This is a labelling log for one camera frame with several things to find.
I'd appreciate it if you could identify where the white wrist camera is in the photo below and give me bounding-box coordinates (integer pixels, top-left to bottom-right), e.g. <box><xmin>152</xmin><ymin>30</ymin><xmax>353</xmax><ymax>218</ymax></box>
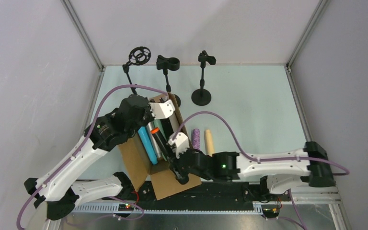
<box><xmin>168</xmin><ymin>132</ymin><xmax>190</xmax><ymax>159</ymax></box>
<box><xmin>149</xmin><ymin>99</ymin><xmax>175</xmax><ymax>120</ymax></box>

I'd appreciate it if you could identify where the right round base mic stand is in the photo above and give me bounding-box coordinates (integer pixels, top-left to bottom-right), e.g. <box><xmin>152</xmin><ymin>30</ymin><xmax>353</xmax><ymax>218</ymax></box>
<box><xmin>191</xmin><ymin>50</ymin><xmax>217</xmax><ymax>106</ymax></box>

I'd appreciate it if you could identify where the aluminium frame post left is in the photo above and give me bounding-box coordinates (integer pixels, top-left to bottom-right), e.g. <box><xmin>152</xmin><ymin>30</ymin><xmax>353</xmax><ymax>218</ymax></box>
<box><xmin>60</xmin><ymin>0</ymin><xmax>104</xmax><ymax>72</ymax></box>

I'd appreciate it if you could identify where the purple glitter microphone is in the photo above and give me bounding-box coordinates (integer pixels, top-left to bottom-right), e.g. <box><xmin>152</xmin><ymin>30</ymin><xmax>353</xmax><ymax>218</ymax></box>
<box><xmin>191</xmin><ymin>128</ymin><xmax>201</xmax><ymax>150</ymax></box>

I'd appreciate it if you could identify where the middle round base mic stand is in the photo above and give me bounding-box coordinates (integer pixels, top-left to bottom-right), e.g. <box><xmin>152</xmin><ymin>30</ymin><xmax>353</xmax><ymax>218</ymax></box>
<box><xmin>156</xmin><ymin>55</ymin><xmax>180</xmax><ymax>93</ymax></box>

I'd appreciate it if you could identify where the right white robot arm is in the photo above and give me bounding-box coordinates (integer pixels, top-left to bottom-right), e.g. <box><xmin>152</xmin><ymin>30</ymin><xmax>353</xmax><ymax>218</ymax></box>
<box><xmin>167</xmin><ymin>141</ymin><xmax>335</xmax><ymax>195</ymax></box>

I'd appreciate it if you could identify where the mint green microphone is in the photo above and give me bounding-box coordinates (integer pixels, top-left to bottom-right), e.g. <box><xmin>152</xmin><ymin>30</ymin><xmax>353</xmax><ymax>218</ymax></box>
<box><xmin>153</xmin><ymin>120</ymin><xmax>162</xmax><ymax>130</ymax></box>

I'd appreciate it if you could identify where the round base mic stand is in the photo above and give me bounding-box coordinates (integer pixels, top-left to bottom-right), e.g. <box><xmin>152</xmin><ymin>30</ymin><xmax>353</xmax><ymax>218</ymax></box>
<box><xmin>156</xmin><ymin>55</ymin><xmax>180</xmax><ymax>93</ymax></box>
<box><xmin>191</xmin><ymin>50</ymin><xmax>217</xmax><ymax>106</ymax></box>

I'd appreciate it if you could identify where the brown cardboard box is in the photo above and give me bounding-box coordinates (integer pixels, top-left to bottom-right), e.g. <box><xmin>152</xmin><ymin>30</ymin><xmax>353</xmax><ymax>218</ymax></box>
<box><xmin>118</xmin><ymin>92</ymin><xmax>202</xmax><ymax>201</ymax></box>

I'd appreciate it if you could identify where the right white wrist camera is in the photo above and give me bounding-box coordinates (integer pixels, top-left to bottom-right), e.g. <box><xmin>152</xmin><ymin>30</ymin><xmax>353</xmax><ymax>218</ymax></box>
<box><xmin>168</xmin><ymin>132</ymin><xmax>190</xmax><ymax>159</ymax></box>

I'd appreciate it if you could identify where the controller board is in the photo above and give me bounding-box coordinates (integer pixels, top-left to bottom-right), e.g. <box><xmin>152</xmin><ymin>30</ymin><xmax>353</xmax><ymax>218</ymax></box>
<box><xmin>114</xmin><ymin>203</ymin><xmax>136</xmax><ymax>212</ymax></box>
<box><xmin>262</xmin><ymin>207</ymin><xmax>281</xmax><ymax>219</ymax></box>

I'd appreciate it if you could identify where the aluminium frame post right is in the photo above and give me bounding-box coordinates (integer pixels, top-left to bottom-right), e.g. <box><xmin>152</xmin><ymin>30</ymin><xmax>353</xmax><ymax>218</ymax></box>
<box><xmin>286</xmin><ymin>0</ymin><xmax>330</xmax><ymax>71</ymax></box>

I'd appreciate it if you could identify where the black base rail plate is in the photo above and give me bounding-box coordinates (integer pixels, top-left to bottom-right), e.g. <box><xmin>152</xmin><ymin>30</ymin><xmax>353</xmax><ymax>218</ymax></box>
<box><xmin>116</xmin><ymin>181</ymin><xmax>291</xmax><ymax>212</ymax></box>

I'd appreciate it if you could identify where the right controller board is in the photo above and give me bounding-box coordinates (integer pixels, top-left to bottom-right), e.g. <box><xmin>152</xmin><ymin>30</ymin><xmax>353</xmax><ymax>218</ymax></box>
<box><xmin>262</xmin><ymin>207</ymin><xmax>281</xmax><ymax>219</ymax></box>

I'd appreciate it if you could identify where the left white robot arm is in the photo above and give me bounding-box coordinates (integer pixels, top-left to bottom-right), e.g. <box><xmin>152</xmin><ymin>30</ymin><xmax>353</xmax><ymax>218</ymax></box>
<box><xmin>24</xmin><ymin>94</ymin><xmax>157</xmax><ymax>220</ymax></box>

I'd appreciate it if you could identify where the white microphone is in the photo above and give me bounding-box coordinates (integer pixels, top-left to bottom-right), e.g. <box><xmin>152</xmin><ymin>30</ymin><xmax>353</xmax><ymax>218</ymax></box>
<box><xmin>169</xmin><ymin>114</ymin><xmax>181</xmax><ymax>133</ymax></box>

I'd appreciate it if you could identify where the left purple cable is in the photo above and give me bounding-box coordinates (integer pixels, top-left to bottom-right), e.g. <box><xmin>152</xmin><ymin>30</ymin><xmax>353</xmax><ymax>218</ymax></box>
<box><xmin>15</xmin><ymin>84</ymin><xmax>169</xmax><ymax>230</ymax></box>

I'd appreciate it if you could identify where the gold microphone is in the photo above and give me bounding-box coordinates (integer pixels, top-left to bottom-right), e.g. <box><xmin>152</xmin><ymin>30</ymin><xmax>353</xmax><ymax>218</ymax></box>
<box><xmin>204</xmin><ymin>129</ymin><xmax>215</xmax><ymax>156</ymax></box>

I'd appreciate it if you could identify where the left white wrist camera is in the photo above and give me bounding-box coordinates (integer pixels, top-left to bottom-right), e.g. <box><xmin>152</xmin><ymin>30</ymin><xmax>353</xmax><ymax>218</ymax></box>
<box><xmin>149</xmin><ymin>99</ymin><xmax>175</xmax><ymax>120</ymax></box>

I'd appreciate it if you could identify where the blue microphone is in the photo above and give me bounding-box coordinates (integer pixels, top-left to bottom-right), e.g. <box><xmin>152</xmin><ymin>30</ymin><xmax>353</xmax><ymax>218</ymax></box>
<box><xmin>138</xmin><ymin>126</ymin><xmax>158</xmax><ymax>165</ymax></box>

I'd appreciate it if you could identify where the silver microphone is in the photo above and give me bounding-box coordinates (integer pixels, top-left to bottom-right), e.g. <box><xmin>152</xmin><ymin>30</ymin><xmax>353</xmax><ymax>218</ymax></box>
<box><xmin>146</xmin><ymin>122</ymin><xmax>162</xmax><ymax>160</ymax></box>

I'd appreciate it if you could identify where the tripod shock mount stand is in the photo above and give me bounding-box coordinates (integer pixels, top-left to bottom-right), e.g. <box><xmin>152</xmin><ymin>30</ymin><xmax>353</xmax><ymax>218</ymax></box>
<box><xmin>122</xmin><ymin>46</ymin><xmax>151</xmax><ymax>85</ymax></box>

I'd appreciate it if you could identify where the left controller board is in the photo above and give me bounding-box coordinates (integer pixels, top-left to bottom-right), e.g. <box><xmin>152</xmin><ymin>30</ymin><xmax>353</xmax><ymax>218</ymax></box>
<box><xmin>114</xmin><ymin>203</ymin><xmax>136</xmax><ymax>212</ymax></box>

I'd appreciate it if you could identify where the aluminium frame post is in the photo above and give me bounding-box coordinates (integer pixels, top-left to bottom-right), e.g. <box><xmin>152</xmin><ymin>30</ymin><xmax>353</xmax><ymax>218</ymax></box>
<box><xmin>60</xmin><ymin>0</ymin><xmax>104</xmax><ymax>72</ymax></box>
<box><xmin>286</xmin><ymin>0</ymin><xmax>330</xmax><ymax>71</ymax></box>

